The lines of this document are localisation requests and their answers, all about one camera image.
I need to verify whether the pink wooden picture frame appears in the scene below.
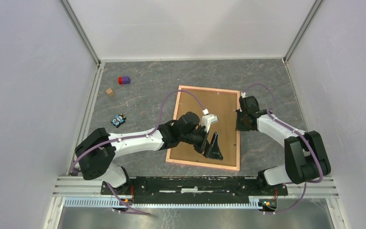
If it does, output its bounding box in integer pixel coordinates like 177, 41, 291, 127
165, 85, 241, 172

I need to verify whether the red purple toy block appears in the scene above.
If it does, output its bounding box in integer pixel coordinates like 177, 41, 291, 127
118, 76, 131, 85

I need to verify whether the small brown wooden cube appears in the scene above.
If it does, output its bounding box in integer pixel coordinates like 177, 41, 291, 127
105, 88, 114, 97

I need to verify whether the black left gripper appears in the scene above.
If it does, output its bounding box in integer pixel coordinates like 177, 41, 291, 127
180, 125, 223, 161

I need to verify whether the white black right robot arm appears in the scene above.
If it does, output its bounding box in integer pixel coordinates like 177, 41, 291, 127
236, 93, 331, 195

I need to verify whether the small blue owl toy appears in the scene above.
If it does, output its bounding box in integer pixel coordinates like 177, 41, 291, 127
111, 114, 127, 128

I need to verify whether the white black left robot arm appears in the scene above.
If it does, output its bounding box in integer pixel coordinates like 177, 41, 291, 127
74, 111, 224, 194

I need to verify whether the slotted white cable duct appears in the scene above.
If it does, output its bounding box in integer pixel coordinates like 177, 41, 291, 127
63, 197, 262, 210

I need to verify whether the aluminium rail at front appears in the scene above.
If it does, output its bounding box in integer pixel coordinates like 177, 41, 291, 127
52, 177, 340, 198

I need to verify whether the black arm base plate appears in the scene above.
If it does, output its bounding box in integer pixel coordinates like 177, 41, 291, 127
115, 176, 288, 204

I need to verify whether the brown cardboard backing board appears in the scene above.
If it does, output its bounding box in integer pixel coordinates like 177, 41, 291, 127
169, 88, 238, 167

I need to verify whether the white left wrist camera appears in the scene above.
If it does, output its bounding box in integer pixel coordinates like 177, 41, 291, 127
200, 109, 218, 133

